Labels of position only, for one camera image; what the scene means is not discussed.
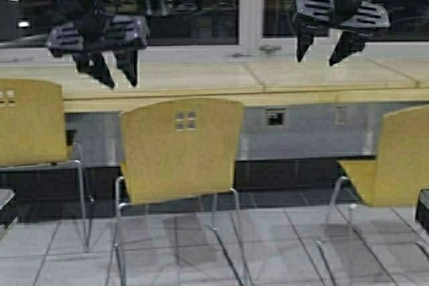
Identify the long wooden counter table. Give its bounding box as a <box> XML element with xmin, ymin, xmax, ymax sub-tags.
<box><xmin>1</xmin><ymin>58</ymin><xmax>428</xmax><ymax>113</ymax></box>

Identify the dark glass window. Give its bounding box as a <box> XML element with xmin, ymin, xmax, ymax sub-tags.
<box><xmin>1</xmin><ymin>0</ymin><xmax>428</xmax><ymax>46</ymax></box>

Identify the right base corner block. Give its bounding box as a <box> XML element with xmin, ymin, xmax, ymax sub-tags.
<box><xmin>415</xmin><ymin>189</ymin><xmax>428</xmax><ymax>232</ymax></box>

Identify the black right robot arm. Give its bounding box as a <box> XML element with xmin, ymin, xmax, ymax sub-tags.
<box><xmin>116</xmin><ymin>0</ymin><xmax>390</xmax><ymax>65</ymax></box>

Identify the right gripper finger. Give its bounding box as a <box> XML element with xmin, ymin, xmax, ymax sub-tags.
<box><xmin>328</xmin><ymin>30</ymin><xmax>366</xmax><ymax>66</ymax></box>
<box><xmin>296</xmin><ymin>29</ymin><xmax>316</xmax><ymax>62</ymax></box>

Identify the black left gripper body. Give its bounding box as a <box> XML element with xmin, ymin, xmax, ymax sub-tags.
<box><xmin>45</xmin><ymin>15</ymin><xmax>150</xmax><ymax>58</ymax></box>

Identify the yellow wooden chair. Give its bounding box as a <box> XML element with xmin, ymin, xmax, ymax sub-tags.
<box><xmin>1</xmin><ymin>78</ymin><xmax>89</xmax><ymax>251</ymax></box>
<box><xmin>113</xmin><ymin>98</ymin><xmax>245</xmax><ymax>285</ymax></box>
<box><xmin>324</xmin><ymin>104</ymin><xmax>428</xmax><ymax>226</ymax></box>

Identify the grey window handle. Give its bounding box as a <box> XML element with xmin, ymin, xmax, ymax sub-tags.
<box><xmin>259</xmin><ymin>44</ymin><xmax>282</xmax><ymax>55</ymax></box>

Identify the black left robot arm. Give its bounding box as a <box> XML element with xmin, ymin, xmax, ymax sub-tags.
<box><xmin>44</xmin><ymin>0</ymin><xmax>150</xmax><ymax>88</ymax></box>

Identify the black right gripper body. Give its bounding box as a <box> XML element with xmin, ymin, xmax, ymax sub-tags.
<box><xmin>291</xmin><ymin>0</ymin><xmax>391</xmax><ymax>37</ymax></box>

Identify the left base corner block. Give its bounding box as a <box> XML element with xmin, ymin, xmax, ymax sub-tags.
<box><xmin>1</xmin><ymin>188</ymin><xmax>17</xmax><ymax>231</ymax></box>

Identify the wall power outlet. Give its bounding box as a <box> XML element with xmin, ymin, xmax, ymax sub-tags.
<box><xmin>265</xmin><ymin>109</ymin><xmax>288</xmax><ymax>127</ymax></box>

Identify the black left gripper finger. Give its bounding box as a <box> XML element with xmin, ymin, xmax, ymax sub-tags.
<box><xmin>72</xmin><ymin>52</ymin><xmax>115</xmax><ymax>88</ymax></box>
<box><xmin>113</xmin><ymin>50</ymin><xmax>139</xmax><ymax>87</ymax></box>

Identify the base corner block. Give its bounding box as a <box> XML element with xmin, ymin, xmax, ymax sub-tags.
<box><xmin>415</xmin><ymin>189</ymin><xmax>428</xmax><ymax>232</ymax></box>
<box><xmin>1</xmin><ymin>188</ymin><xmax>17</xmax><ymax>231</ymax></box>

